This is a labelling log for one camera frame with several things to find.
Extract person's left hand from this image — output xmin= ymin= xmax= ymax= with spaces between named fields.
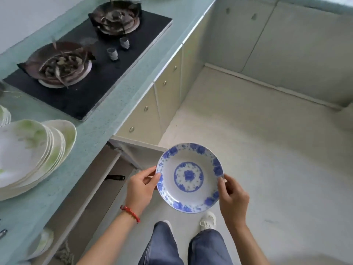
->
xmin=125 ymin=166 xmax=162 ymax=216

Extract person's right hand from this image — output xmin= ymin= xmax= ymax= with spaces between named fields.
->
xmin=217 ymin=174 xmax=250 ymax=232

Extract blue and white floral plate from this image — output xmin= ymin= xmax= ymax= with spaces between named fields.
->
xmin=156 ymin=143 xmax=224 ymax=214

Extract person's right forearm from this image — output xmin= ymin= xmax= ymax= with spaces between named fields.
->
xmin=228 ymin=220 xmax=270 ymax=265

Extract person's left forearm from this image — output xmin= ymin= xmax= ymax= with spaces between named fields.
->
xmin=77 ymin=214 xmax=139 ymax=265

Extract open cabinet door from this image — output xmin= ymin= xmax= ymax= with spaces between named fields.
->
xmin=109 ymin=135 xmax=169 ymax=170

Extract white right shoe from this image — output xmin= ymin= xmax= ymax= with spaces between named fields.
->
xmin=199 ymin=211 xmax=217 ymax=231

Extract beige cabinet door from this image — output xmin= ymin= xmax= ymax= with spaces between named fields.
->
xmin=153 ymin=50 xmax=183 ymax=130
xmin=115 ymin=85 xmax=162 ymax=145
xmin=180 ymin=13 xmax=213 ymax=100

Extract person's right leg in jeans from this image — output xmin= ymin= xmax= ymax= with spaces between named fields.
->
xmin=188 ymin=229 xmax=234 ymax=265

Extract person's leg in jeans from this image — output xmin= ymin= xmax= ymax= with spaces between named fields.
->
xmin=138 ymin=221 xmax=191 ymax=265
xmin=188 ymin=229 xmax=234 ymax=265

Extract person's left leg in jeans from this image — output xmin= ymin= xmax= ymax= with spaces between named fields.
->
xmin=138 ymin=221 xmax=191 ymax=265

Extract black glass gas cooktop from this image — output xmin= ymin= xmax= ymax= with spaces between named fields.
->
xmin=3 ymin=10 xmax=173 ymax=121

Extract stack of white green plates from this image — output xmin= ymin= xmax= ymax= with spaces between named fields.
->
xmin=0 ymin=119 xmax=77 ymax=201

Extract white green plate in cabinet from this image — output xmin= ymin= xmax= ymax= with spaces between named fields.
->
xmin=26 ymin=227 xmax=54 ymax=260

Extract rusty gas burner with support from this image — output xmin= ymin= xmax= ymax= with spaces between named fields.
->
xmin=17 ymin=36 xmax=96 ymax=89
xmin=88 ymin=0 xmax=142 ymax=36

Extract pale cabinet door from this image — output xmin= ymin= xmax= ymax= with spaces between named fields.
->
xmin=242 ymin=1 xmax=353 ymax=107
xmin=206 ymin=0 xmax=277 ymax=73

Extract small stack of white bowls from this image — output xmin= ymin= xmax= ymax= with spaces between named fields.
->
xmin=0 ymin=105 xmax=12 ymax=128

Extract red bead bracelet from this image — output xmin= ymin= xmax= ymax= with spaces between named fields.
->
xmin=120 ymin=205 xmax=141 ymax=224

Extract wire dish rack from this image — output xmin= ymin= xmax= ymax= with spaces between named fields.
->
xmin=53 ymin=239 xmax=75 ymax=265

